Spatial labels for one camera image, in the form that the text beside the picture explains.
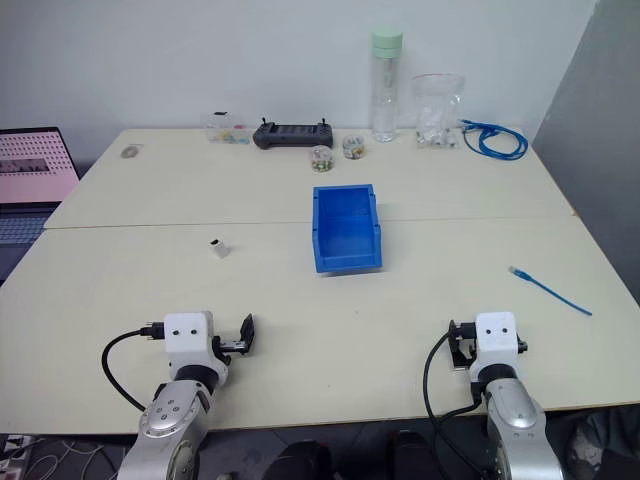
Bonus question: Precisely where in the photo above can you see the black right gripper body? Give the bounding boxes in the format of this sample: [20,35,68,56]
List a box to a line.
[456,321,479,374]

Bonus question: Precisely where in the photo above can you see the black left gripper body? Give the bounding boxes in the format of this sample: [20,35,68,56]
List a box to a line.
[211,334,250,365]

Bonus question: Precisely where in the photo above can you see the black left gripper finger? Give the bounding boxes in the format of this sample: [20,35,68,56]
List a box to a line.
[239,312,256,356]

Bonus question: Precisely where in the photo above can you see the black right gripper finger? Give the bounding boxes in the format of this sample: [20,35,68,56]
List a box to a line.
[447,319,464,372]

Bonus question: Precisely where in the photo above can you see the dark rounded shape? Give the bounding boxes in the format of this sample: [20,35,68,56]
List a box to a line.
[261,438,335,480]
[388,428,443,480]

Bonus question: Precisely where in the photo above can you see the blue plastic storage bin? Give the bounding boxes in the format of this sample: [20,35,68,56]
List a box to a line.
[311,183,386,275]

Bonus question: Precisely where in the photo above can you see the dark grey bundle on floor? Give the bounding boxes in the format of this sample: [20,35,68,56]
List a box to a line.
[544,398,640,480]

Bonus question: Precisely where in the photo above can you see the small clear jar of beads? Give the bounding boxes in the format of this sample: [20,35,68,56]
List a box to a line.
[309,144,338,175]
[342,133,368,162]

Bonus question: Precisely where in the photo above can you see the black handheld remote controller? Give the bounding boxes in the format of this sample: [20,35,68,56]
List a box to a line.
[251,116,336,151]

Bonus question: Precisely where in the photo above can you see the clear box of small parts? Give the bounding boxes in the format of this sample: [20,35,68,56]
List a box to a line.
[200,110,252,147]

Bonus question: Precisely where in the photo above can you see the clear plastic zip bag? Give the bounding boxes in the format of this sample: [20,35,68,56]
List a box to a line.
[410,73,467,150]

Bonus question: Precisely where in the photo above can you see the clear bottle with green lid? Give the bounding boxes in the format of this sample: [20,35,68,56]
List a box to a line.
[369,27,405,144]

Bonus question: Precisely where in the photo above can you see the open laptop with pink screen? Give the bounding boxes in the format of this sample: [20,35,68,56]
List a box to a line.
[0,125,82,287]

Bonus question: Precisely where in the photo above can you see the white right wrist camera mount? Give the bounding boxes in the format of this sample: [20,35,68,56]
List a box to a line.
[468,310,521,385]

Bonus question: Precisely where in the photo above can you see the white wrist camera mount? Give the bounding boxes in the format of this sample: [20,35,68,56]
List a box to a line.
[468,310,521,385]
[163,310,232,382]

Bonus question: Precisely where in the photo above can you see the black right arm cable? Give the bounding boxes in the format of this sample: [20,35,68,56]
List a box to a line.
[422,331,489,480]

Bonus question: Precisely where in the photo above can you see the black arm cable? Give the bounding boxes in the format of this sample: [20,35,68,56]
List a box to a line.
[101,321,167,414]
[422,331,489,480]

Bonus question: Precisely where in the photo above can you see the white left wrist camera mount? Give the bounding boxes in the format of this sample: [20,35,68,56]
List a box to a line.
[163,310,232,382]

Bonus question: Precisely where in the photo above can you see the short blue cable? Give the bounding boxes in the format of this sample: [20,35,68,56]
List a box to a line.
[507,265,594,318]

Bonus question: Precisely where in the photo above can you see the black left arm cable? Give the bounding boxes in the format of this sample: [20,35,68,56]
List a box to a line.
[101,321,167,414]

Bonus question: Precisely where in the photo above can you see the white floor cables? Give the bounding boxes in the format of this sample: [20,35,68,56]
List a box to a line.
[0,433,129,480]

